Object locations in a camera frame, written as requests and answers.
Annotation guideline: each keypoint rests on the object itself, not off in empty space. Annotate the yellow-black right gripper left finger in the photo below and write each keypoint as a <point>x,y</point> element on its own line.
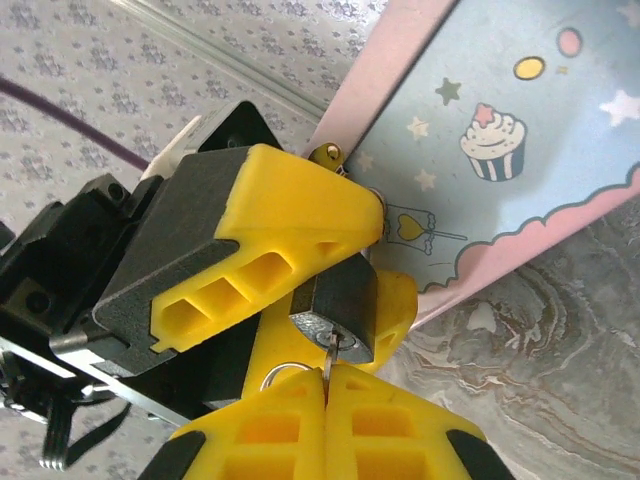
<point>260,440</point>

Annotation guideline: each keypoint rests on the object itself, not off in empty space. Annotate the small silver key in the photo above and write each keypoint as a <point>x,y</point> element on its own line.
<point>328,362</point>

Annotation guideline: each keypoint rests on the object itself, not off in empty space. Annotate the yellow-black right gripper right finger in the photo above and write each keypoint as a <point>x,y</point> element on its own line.
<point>400,440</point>

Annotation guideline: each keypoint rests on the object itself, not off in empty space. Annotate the cartoon print tin box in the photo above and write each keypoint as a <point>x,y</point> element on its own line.
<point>500,125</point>

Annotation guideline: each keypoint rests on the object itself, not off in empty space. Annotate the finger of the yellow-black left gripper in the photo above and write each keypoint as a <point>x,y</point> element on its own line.
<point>400,305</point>
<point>290,200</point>

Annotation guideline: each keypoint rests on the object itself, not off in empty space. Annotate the small black padlock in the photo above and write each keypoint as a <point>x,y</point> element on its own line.
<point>340,295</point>

